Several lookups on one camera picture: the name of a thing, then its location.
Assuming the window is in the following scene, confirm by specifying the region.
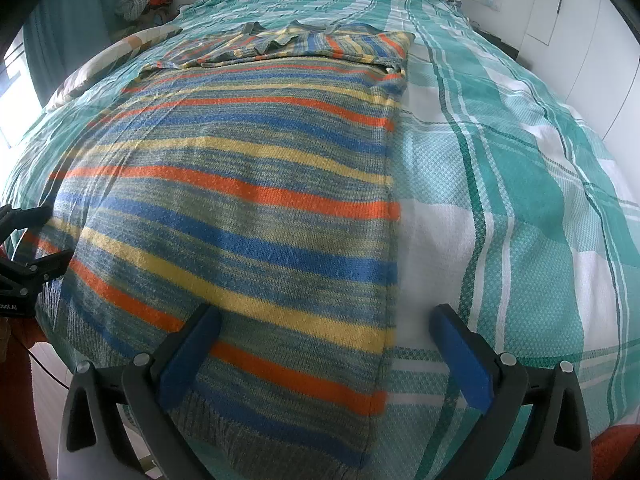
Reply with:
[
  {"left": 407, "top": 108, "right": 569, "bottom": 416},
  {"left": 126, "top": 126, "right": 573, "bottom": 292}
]
[{"left": 0, "top": 24, "right": 44, "bottom": 151}]

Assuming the striped knit sweater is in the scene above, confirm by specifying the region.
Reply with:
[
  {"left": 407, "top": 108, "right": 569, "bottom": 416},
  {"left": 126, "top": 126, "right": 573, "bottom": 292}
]
[{"left": 32, "top": 20, "right": 418, "bottom": 480}]

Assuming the patchwork pillow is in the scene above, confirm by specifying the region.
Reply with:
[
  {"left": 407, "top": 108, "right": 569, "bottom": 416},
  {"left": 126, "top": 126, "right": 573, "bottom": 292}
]
[{"left": 47, "top": 25, "right": 184, "bottom": 111}]

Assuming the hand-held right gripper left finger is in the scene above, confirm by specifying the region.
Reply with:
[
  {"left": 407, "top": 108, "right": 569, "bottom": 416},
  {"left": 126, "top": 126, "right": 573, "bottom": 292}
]
[{"left": 59, "top": 303, "right": 222, "bottom": 480}]

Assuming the orange fleece cloth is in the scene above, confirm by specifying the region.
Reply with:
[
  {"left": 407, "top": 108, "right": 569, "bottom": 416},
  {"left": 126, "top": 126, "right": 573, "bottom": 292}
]
[{"left": 0, "top": 319, "right": 637, "bottom": 480}]

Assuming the pile of clothes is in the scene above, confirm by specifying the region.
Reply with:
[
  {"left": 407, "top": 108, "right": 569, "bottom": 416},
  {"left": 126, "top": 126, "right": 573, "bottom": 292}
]
[{"left": 116, "top": 0, "right": 177, "bottom": 22}]

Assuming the dark bedside table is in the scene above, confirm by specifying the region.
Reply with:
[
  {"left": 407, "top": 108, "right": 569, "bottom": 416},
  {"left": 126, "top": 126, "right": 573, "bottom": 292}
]
[{"left": 472, "top": 27, "right": 522, "bottom": 62}]

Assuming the thin black cable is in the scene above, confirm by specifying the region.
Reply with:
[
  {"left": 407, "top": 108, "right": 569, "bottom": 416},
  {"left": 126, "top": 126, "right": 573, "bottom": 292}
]
[{"left": 9, "top": 331, "right": 72, "bottom": 392}]

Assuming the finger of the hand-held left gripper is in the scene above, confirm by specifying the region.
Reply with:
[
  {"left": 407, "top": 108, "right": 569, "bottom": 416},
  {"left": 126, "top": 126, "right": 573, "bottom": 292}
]
[
  {"left": 0, "top": 203, "right": 52, "bottom": 242},
  {"left": 14, "top": 248, "right": 75, "bottom": 292}
]

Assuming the white wardrobe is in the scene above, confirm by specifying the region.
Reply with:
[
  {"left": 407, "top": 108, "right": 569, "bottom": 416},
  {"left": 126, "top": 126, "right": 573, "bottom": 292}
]
[{"left": 519, "top": 0, "right": 640, "bottom": 147}]

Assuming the teal curtain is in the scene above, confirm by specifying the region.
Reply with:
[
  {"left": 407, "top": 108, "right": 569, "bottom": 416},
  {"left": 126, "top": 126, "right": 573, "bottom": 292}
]
[{"left": 22, "top": 0, "right": 152, "bottom": 97}]

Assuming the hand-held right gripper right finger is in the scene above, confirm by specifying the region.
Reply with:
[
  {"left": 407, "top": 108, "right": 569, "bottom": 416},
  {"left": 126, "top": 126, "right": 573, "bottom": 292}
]
[{"left": 430, "top": 303, "right": 594, "bottom": 480}]

